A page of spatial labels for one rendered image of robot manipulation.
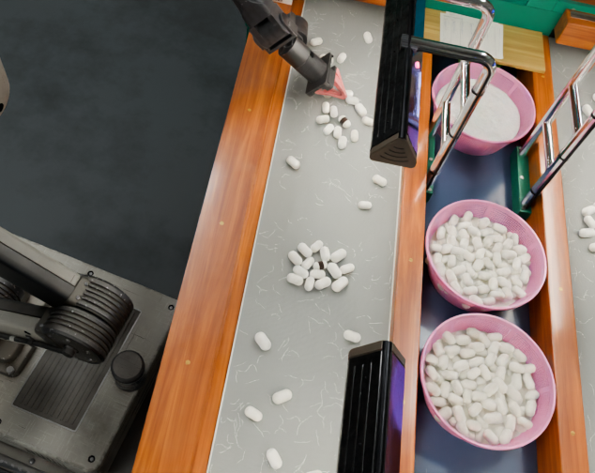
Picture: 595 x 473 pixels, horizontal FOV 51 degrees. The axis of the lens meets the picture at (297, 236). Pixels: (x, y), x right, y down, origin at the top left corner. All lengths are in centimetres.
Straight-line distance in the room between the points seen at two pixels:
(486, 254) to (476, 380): 29
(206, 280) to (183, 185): 107
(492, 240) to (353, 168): 35
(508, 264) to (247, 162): 62
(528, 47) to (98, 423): 142
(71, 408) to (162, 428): 38
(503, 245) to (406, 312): 31
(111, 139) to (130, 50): 46
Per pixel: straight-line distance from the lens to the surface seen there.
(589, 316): 148
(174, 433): 115
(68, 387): 150
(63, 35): 281
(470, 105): 131
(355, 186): 143
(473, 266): 141
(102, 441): 146
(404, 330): 126
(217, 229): 130
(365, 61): 170
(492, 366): 134
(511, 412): 132
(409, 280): 131
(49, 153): 242
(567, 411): 134
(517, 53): 183
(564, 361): 138
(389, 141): 106
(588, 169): 171
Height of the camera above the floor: 188
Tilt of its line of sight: 59 degrees down
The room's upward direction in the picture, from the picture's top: 15 degrees clockwise
